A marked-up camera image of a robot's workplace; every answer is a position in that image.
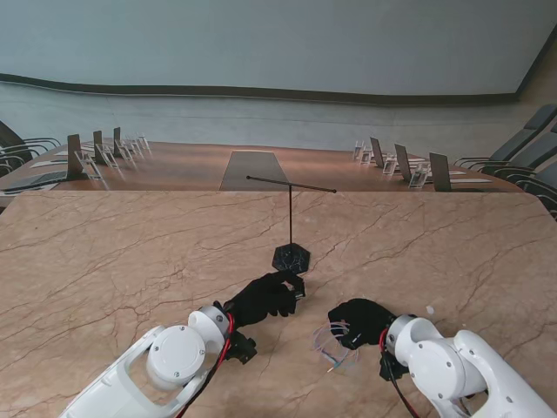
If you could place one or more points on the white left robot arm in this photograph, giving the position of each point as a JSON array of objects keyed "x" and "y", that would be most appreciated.
[{"x": 143, "y": 370}]

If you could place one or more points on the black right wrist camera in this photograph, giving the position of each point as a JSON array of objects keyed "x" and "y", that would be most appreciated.
[{"x": 391, "y": 368}]

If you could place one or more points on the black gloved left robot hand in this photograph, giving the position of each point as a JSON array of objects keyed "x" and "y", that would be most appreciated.
[{"x": 265, "y": 300}]

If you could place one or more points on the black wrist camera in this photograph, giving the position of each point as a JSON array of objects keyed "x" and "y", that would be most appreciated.
[
  {"x": 391, "y": 368},
  {"x": 241, "y": 348}
]

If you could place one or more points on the printed conference room backdrop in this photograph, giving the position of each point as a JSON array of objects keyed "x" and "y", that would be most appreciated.
[{"x": 278, "y": 65}]

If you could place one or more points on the black T-shaped earphone rack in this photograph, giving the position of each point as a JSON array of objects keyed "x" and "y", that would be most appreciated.
[{"x": 290, "y": 257}]

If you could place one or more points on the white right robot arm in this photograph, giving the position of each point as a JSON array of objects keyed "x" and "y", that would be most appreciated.
[{"x": 461, "y": 370}]

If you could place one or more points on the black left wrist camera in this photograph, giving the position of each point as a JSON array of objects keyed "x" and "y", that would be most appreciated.
[{"x": 241, "y": 348}]

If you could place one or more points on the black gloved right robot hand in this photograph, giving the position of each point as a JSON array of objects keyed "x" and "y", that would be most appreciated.
[{"x": 361, "y": 322}]

